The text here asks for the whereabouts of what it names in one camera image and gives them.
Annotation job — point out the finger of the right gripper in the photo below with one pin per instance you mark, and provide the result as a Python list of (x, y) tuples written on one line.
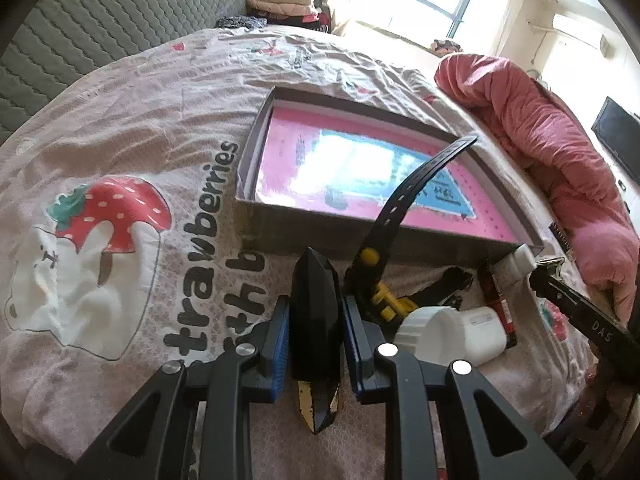
[(546, 285)]

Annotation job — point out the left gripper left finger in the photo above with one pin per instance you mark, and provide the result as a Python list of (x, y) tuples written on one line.
[(203, 406)]

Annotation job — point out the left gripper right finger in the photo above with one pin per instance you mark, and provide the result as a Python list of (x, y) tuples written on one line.
[(434, 410)]

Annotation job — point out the small white pill bottle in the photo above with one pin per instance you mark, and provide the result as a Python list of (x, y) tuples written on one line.
[(516, 265)]

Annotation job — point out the black yellow wrist watch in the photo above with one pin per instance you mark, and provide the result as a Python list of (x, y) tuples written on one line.
[(363, 278)]

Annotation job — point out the white earbuds case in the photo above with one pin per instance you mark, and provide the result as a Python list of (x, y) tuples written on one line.
[(484, 336)]

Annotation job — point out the small black clip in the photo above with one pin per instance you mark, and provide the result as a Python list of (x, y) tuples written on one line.
[(552, 264)]

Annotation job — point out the black lettered flat tag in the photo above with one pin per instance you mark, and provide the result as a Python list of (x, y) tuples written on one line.
[(561, 237)]

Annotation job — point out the pink red duvet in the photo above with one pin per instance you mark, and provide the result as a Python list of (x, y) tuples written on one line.
[(545, 138)]

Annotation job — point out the pink strawberry print bedsheet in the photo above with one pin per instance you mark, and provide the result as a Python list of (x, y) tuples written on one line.
[(118, 226)]

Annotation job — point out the pink blue children's book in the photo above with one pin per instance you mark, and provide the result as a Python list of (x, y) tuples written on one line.
[(324, 163)]

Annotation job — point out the grey cardboard box lid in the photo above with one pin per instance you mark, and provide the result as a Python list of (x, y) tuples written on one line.
[(285, 230)]

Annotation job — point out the white air conditioner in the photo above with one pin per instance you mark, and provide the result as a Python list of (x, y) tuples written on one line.
[(585, 31)]

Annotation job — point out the dark blue patterned cloth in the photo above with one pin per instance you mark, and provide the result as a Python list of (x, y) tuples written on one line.
[(241, 21)]

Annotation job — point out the folded clothes pile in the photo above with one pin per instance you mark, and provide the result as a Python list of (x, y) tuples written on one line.
[(309, 14)]

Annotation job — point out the grey quilted headboard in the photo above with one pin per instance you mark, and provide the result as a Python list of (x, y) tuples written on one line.
[(62, 40)]

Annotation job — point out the black wall television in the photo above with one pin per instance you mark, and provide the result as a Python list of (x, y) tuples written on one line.
[(619, 132)]

